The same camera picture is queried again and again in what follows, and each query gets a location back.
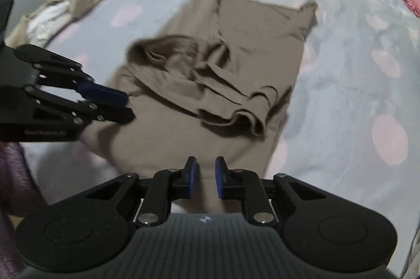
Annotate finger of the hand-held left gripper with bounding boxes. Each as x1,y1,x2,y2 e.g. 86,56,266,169
23,85,136,127
14,44,129,105

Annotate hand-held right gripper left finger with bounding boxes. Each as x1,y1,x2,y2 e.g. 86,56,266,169
86,156,199,228

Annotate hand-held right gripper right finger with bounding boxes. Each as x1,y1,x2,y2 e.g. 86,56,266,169
215,156,328,228

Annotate taupe shirt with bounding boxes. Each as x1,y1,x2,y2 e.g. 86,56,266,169
80,0,319,214

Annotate person's purple clothing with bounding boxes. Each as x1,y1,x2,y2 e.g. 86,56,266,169
0,144,44,268

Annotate blue dotted bed blanket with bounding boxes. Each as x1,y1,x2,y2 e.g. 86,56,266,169
7,0,420,266

